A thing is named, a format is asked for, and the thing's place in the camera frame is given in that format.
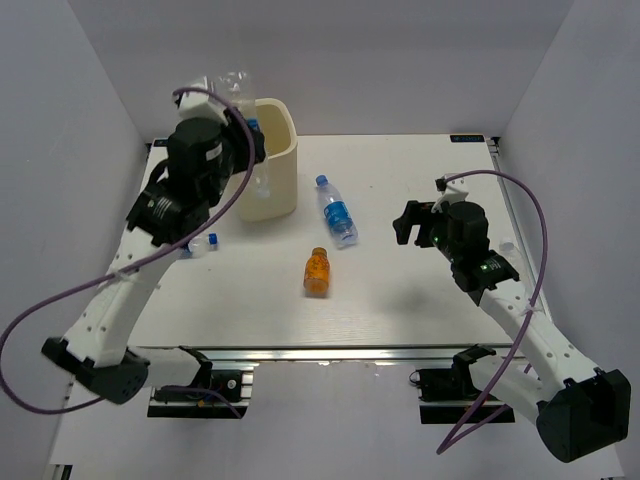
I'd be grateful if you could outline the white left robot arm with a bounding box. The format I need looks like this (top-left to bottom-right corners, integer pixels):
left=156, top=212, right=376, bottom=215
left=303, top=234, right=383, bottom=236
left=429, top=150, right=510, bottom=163
left=42, top=108, right=265, bottom=404

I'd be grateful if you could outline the blue label water bottle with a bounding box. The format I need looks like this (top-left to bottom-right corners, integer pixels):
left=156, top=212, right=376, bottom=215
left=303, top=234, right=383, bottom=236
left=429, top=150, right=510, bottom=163
left=316, top=175, right=358, bottom=248

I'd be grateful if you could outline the orange juice bottle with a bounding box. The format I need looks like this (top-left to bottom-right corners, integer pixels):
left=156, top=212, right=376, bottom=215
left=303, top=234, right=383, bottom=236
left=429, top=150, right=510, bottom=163
left=303, top=247, right=330, bottom=297

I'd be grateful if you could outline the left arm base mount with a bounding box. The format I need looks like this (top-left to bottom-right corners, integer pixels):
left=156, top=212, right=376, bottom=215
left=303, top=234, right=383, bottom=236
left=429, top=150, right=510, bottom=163
left=147, top=369, right=253, bottom=420

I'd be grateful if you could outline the cream plastic bin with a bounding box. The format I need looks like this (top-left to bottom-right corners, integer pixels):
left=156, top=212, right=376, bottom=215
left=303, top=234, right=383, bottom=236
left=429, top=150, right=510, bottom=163
left=232, top=98, right=298, bottom=222

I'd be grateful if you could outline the crushed clear blue-label bottle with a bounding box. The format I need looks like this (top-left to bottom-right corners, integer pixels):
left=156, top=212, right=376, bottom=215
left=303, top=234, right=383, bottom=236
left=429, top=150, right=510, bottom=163
left=216, top=71, right=270, bottom=199

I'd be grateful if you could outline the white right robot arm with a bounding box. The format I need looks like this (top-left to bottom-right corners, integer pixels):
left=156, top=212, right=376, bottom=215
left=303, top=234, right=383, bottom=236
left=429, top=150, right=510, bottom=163
left=393, top=200, right=631, bottom=463

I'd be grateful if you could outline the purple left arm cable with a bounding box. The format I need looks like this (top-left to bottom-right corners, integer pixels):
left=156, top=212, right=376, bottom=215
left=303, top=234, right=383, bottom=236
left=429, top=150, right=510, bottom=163
left=0, top=87, right=259, bottom=416

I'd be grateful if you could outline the blue sticker right corner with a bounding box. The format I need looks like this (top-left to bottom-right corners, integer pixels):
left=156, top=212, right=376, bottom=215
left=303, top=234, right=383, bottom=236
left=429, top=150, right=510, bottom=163
left=449, top=134, right=485, bottom=143

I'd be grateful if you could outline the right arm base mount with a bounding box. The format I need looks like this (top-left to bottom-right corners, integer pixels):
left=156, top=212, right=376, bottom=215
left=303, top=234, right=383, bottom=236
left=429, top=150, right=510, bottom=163
left=407, top=344, right=507, bottom=426

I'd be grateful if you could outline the small blue-cap bottle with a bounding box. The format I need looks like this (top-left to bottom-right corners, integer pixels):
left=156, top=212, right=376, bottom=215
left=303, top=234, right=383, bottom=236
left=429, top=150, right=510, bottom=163
left=180, top=232, right=218, bottom=259

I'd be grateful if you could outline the aluminium table frame rail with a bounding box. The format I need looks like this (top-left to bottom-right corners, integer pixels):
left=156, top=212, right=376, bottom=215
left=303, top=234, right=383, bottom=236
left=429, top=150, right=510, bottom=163
left=189, top=344, right=531, bottom=369

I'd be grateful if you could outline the clear white-cap bottle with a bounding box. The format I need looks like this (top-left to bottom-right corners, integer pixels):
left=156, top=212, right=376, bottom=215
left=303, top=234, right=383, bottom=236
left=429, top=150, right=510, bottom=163
left=499, top=238, right=522, bottom=264

